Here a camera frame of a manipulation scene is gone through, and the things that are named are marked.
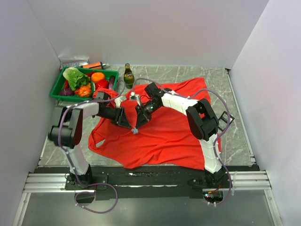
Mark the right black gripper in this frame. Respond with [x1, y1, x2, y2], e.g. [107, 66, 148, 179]
[135, 100, 161, 129]

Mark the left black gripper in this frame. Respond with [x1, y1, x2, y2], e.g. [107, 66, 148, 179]
[98, 105, 131, 129]

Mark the red t-shirt garment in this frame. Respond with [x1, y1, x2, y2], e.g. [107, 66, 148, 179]
[88, 77, 222, 173]

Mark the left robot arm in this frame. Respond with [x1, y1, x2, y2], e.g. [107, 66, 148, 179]
[48, 91, 131, 189]

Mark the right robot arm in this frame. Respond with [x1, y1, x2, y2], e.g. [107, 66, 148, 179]
[135, 82, 225, 188]

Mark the purple toy eggplant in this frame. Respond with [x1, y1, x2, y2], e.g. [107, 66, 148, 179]
[108, 76, 116, 90]

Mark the green glass bottle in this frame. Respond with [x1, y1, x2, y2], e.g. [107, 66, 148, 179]
[124, 63, 135, 89]

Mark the green plastic basket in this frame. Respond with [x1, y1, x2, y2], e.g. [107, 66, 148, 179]
[50, 67, 119, 102]

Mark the red toy pepper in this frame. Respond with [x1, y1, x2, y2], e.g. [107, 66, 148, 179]
[95, 79, 109, 89]

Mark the orange toy pumpkin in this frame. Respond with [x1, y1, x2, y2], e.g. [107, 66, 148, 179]
[74, 86, 92, 97]

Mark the toy orange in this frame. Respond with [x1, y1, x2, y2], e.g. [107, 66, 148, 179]
[91, 72, 105, 83]

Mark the orange black tube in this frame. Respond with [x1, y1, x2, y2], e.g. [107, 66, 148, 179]
[80, 62, 109, 70]

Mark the toy lettuce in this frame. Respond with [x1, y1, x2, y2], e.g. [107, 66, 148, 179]
[63, 67, 90, 91]

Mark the purple toy onion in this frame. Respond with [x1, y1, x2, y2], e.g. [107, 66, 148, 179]
[59, 88, 74, 96]

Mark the red toy chili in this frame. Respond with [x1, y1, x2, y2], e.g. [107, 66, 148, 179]
[64, 80, 70, 89]

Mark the crumpled white packet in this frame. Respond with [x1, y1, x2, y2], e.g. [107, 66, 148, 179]
[59, 56, 89, 70]

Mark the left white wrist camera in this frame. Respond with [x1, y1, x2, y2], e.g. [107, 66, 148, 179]
[114, 96, 127, 108]

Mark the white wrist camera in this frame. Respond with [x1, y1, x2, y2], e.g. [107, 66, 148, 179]
[129, 92, 140, 101]
[114, 96, 127, 108]

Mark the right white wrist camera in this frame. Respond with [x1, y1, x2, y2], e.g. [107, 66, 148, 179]
[129, 92, 140, 101]

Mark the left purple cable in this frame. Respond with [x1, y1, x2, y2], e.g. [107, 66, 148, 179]
[57, 81, 127, 214]

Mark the purple cable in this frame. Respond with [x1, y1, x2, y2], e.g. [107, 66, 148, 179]
[57, 81, 127, 214]
[131, 78, 233, 206]

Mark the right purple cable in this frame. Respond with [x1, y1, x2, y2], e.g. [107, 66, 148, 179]
[131, 78, 233, 206]

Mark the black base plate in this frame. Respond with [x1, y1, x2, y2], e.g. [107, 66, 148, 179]
[33, 165, 260, 203]

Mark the small black frame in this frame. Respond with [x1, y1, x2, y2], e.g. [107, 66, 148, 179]
[218, 111, 235, 132]

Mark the aluminium rail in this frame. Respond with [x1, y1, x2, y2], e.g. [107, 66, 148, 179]
[23, 171, 272, 193]

